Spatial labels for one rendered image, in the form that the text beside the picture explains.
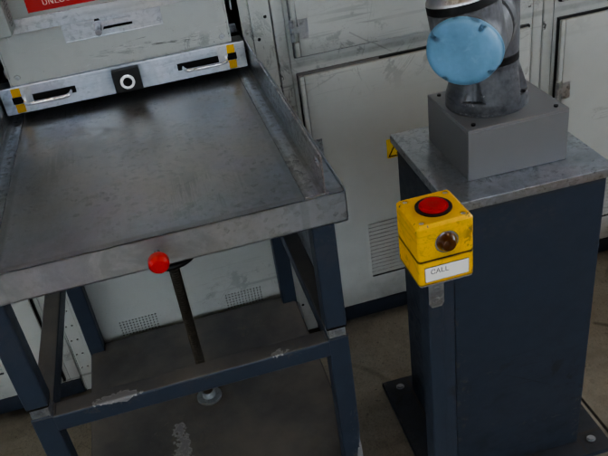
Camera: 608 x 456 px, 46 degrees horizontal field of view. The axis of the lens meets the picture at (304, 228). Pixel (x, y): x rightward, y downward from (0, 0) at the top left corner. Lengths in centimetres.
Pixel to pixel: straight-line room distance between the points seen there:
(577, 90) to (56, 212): 142
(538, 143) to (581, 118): 80
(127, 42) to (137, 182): 45
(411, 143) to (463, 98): 19
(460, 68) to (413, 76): 70
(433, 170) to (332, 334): 36
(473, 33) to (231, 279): 111
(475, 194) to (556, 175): 16
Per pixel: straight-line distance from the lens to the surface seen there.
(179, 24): 165
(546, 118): 135
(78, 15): 160
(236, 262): 198
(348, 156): 188
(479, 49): 115
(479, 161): 132
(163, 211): 118
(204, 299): 203
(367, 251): 205
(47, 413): 135
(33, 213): 129
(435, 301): 104
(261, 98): 153
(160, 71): 166
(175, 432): 174
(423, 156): 143
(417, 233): 94
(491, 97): 133
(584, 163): 140
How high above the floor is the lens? 141
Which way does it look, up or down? 32 degrees down
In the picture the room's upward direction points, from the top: 9 degrees counter-clockwise
